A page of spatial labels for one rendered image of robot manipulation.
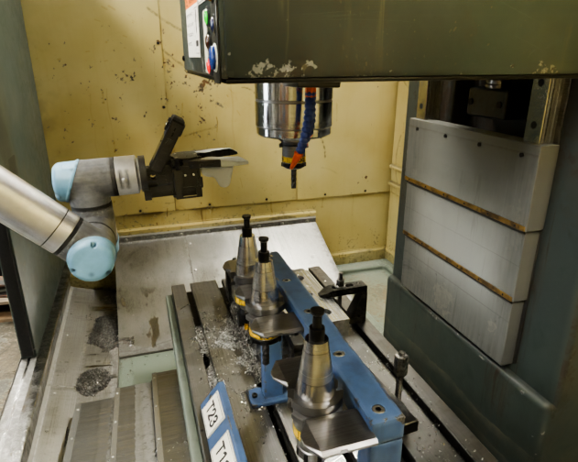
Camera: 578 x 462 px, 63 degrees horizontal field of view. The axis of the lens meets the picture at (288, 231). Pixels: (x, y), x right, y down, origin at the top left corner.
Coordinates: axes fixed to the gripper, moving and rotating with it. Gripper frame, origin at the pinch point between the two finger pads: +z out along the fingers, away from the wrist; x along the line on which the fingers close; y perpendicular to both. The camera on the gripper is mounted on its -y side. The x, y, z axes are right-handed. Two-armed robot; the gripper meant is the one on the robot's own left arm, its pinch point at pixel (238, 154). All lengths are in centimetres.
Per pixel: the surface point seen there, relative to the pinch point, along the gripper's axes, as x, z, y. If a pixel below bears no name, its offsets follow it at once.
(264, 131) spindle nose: 3.0, 4.9, -4.6
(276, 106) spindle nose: 5.8, 6.7, -9.6
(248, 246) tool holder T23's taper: 23.4, -4.1, 10.9
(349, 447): 63, -4, 17
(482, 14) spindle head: 33, 31, -24
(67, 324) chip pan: -69, -53, 70
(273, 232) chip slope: -96, 33, 56
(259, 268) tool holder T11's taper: 33.9, -4.9, 10.2
